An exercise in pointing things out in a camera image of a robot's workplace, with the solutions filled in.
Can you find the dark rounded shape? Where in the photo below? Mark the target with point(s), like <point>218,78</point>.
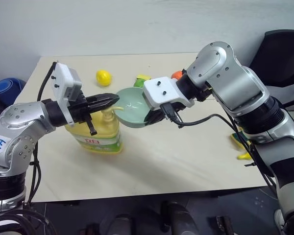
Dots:
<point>120,225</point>
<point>178,218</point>

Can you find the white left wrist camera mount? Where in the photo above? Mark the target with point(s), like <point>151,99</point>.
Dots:
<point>62,80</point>

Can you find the yellow green sponge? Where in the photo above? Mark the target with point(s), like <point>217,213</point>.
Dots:
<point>144,77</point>
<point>238,140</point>

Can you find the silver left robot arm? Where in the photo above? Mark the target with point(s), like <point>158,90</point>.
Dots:
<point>19,122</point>

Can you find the orange fruit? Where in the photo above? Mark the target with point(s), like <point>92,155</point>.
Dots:
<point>177,74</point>

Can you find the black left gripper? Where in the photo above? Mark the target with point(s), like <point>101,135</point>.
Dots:
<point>79,112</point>

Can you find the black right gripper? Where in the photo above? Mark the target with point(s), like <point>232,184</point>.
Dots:
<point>171,109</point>

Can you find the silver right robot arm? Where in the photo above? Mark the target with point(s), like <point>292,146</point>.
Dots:
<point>235,80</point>

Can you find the light green bowl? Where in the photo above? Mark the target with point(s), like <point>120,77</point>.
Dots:
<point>131,107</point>

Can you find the yellow banana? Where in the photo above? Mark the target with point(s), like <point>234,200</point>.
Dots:
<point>243,156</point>

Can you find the black office chair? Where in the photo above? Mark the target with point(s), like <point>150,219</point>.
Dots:
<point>281,56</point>

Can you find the yellow lemon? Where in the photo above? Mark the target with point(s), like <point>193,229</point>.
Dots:
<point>103,77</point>

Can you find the green and yellow toy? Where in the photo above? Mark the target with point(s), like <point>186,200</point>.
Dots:
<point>138,83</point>

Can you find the blue round object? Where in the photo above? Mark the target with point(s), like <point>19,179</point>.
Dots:
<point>6,88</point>

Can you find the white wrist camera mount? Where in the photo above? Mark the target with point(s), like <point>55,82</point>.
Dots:
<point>62,80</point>
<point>161,94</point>

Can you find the yellow pump soap bottle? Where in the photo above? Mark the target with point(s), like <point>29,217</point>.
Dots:
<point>100,137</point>

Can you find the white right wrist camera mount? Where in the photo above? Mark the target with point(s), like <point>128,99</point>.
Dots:
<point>161,94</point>

